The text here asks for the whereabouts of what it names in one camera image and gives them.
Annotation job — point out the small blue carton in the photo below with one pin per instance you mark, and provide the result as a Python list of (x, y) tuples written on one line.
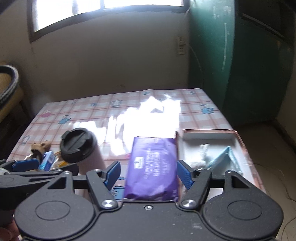
[(48, 160)]

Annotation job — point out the blue surgical face mask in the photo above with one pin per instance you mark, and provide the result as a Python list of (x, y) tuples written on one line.
[(226, 161)]

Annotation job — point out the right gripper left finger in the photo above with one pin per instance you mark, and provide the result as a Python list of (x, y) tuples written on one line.
[(107, 177)]

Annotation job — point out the purple wet wipes pack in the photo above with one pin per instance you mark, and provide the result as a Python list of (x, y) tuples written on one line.
[(152, 170)]

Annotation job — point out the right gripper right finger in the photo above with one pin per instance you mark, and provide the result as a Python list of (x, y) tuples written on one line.
[(203, 178)]

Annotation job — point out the cup with black lid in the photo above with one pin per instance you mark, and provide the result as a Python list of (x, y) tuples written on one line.
[(79, 146)]

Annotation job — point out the pink cardboard box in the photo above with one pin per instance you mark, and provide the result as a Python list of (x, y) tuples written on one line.
[(189, 141)]

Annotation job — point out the wicker chair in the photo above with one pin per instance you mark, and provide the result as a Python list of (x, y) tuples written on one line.
[(11, 92)]

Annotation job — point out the window with dark frame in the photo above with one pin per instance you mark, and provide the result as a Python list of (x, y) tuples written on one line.
[(44, 17)]

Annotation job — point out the wall power outlet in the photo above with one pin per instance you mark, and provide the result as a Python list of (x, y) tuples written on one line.
[(181, 45)]

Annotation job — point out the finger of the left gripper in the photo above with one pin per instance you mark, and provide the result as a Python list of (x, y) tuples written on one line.
[(65, 171), (21, 165)]

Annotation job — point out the pink plaid tablecloth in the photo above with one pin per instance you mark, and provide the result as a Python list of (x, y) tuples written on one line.
[(116, 119)]

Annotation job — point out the small brown plush toy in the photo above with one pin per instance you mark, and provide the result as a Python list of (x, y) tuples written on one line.
[(39, 149)]

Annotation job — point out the green cabinet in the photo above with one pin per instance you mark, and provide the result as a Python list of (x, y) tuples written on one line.
[(241, 55)]

